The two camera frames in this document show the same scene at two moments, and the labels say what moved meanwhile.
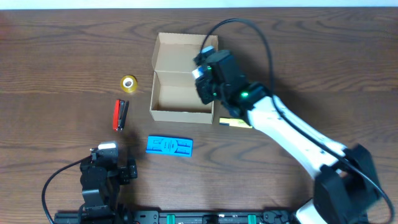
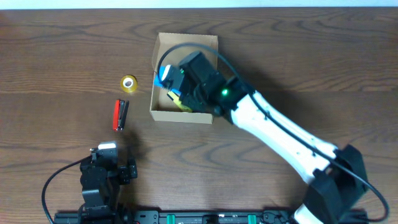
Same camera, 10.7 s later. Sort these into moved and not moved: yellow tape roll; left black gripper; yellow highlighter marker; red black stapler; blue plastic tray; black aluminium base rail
Moved: yellow highlighter marker; blue plastic tray
Not moved: red black stapler; yellow tape roll; left black gripper; black aluminium base rail
